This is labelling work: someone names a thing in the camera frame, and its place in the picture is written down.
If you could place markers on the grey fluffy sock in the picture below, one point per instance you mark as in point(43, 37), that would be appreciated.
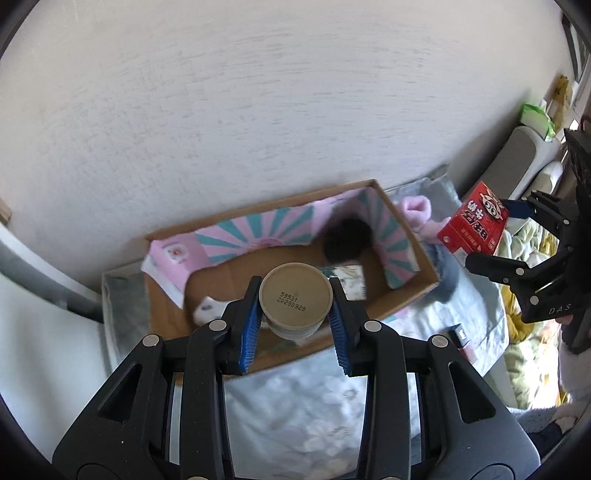
point(445, 272)

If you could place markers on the white pillow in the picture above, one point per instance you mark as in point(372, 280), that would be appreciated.
point(547, 177)

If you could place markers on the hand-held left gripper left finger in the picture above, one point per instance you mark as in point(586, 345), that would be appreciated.
point(248, 327)

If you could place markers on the pink teal printed cardboard box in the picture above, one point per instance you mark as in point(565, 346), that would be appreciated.
point(277, 221)

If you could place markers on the floral yellow green blanket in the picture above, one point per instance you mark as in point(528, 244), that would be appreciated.
point(531, 360)

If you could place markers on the small white printed carton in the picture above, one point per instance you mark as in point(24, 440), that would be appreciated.
point(351, 281)

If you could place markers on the black hair scrunchie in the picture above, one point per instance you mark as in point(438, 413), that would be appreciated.
point(348, 240)

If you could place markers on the white panda print sock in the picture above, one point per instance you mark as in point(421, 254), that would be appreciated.
point(207, 311)

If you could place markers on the grey pillow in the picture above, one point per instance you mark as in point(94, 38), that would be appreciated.
point(526, 157)

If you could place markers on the small brown wooden block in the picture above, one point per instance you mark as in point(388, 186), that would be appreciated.
point(4, 211)

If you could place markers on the white curved frame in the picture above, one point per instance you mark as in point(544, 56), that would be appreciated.
point(41, 272)

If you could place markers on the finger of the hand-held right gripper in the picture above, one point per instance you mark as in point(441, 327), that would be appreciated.
point(517, 208)
point(494, 267)

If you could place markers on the person's fluffy clothing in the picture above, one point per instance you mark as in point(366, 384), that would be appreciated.
point(554, 434)

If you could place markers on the person's right forearm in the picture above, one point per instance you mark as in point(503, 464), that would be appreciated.
point(577, 378)

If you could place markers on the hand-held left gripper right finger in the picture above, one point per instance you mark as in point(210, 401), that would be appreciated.
point(339, 334)

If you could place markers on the green tissue pack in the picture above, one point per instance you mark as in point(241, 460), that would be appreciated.
point(538, 120)

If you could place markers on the round beige cosmetic jar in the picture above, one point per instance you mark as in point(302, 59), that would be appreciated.
point(295, 297)

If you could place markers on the red milk carton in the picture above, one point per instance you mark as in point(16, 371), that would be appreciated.
point(473, 219)

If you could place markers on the yellow packet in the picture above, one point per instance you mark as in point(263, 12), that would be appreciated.
point(562, 99)

